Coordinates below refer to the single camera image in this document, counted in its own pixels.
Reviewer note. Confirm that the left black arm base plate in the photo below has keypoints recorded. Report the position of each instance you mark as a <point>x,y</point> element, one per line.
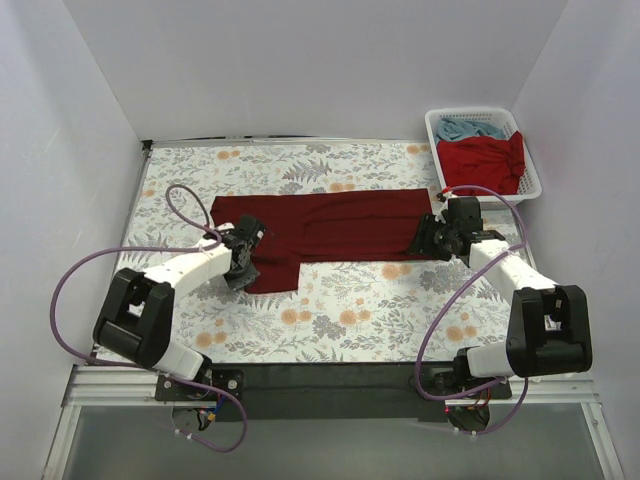
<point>200,387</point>

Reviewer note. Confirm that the white plastic laundry basket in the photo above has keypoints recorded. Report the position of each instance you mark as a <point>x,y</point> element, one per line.
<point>529,187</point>

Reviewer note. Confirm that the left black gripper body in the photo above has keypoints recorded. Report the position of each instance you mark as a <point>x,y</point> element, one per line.
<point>243,270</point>

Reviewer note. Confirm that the floral patterned table mat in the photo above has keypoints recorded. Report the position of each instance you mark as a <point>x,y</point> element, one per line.
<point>381,311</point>

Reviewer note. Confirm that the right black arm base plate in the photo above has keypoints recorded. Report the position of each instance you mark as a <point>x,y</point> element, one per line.
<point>442,383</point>

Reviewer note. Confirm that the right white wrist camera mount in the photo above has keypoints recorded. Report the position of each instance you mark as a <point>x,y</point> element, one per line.
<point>443,198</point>

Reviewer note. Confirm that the dark red t shirt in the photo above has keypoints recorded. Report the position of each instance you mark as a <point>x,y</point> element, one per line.
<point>356,226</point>

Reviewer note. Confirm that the light blue t shirt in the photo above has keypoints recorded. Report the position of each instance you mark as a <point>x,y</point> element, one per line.
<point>453,129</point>

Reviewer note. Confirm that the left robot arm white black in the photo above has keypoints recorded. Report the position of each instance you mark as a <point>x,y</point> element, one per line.
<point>135,321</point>

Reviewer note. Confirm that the bright red t shirt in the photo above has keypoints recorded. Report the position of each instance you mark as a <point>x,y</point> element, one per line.
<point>484,161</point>

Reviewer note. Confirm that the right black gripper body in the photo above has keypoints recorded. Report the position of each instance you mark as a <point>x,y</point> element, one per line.
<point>426,240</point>

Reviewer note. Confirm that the aluminium frame rail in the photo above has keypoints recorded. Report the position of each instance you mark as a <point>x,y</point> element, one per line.
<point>325,421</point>

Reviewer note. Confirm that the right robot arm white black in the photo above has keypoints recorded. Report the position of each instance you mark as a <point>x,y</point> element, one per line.
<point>548,329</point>

